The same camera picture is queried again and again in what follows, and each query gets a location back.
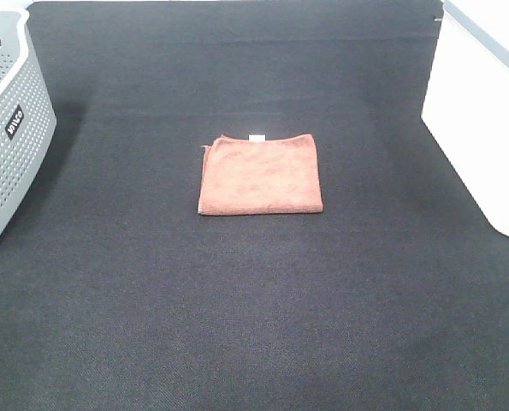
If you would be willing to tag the orange towel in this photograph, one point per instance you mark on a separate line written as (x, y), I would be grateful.
(245, 177)

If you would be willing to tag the black fabric table mat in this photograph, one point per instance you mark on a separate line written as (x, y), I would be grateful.
(116, 295)

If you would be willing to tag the white plastic storage box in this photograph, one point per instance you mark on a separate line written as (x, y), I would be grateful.
(466, 105)

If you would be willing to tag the grey perforated laundry basket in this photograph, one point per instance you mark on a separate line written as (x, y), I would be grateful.
(27, 118)

